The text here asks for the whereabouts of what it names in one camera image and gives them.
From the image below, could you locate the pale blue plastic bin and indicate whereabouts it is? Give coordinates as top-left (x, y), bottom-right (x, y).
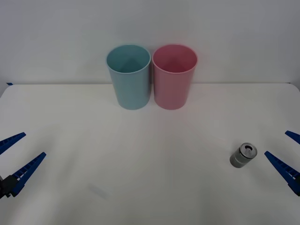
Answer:
top-left (105, 44), bottom-right (151, 111)

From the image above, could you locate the black and silver drink can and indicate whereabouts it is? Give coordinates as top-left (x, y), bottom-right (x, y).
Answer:
top-left (229, 142), bottom-right (258, 168)

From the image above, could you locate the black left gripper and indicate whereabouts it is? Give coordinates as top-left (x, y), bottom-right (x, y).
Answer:
top-left (0, 132), bottom-right (47, 199)

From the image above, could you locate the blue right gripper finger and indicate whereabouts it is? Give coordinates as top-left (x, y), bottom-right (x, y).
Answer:
top-left (285, 130), bottom-right (300, 142)
top-left (264, 150), bottom-right (300, 197)

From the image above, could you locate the pink plastic bin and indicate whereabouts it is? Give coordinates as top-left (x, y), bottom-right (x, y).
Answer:
top-left (151, 44), bottom-right (198, 111)

